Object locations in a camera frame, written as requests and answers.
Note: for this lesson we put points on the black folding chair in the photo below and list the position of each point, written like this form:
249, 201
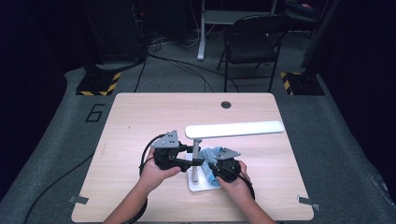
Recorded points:
249, 46

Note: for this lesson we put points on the grey tape piece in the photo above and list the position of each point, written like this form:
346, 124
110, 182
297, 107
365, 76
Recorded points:
308, 202
78, 199

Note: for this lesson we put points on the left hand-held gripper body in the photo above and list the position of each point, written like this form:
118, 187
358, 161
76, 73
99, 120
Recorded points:
168, 141

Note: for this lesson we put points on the dark equipment cabinet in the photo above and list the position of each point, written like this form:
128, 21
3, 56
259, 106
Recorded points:
118, 31

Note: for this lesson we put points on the person's left hand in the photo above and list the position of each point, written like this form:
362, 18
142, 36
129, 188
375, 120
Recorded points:
154, 175

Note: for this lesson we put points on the person's right hand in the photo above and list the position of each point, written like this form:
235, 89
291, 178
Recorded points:
238, 188

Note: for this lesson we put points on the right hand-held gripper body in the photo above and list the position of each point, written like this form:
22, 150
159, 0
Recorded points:
230, 169

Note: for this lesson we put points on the black stand with striped base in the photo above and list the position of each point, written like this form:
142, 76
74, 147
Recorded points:
96, 82
303, 83

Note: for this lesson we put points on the white desk lamp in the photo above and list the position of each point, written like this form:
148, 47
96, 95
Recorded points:
233, 129

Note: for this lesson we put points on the white desk frame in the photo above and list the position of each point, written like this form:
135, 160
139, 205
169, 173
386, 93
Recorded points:
201, 46

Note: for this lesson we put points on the black table grommet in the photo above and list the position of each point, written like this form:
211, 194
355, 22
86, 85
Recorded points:
226, 104

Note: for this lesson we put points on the light blue towel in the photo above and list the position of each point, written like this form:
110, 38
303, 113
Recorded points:
208, 155

